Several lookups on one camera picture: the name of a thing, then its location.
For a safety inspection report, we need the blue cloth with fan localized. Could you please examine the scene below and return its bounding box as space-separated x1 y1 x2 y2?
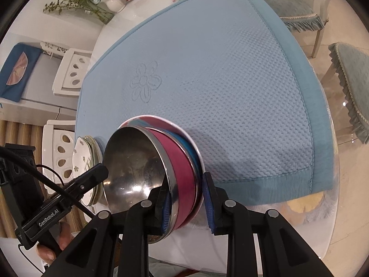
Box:
1 42 42 102

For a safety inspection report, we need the person's left hand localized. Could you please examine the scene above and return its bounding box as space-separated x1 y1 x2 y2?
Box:
36 221 74 265

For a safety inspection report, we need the white chair far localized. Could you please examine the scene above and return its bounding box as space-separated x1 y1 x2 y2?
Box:
52 48 92 96

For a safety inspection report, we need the light blue textured mat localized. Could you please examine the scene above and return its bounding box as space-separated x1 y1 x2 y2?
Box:
76 0 334 206

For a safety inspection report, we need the white vase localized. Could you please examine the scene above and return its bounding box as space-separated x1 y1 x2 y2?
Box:
103 0 125 13

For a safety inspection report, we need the white chair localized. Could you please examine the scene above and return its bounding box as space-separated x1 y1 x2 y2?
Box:
41 120 76 186
52 48 92 96

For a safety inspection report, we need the green glass vase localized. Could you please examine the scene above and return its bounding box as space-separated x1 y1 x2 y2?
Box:
86 3 114 24

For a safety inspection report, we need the magenta steel bowl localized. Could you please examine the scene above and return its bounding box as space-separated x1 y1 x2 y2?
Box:
103 126 196 243

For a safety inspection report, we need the pink floral bowl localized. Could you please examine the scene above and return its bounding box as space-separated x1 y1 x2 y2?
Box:
118 114 205 221

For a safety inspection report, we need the blue steel bowl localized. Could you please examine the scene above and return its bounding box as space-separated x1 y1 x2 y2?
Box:
166 131 201 211

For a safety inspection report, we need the white square floral plate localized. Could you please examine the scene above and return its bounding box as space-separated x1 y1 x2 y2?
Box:
72 135 103 206

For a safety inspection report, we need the white chair near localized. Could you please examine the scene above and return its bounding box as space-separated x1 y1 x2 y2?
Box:
41 120 76 186

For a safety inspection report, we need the black cable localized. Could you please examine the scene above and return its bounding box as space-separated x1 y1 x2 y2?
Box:
0 146 98 220

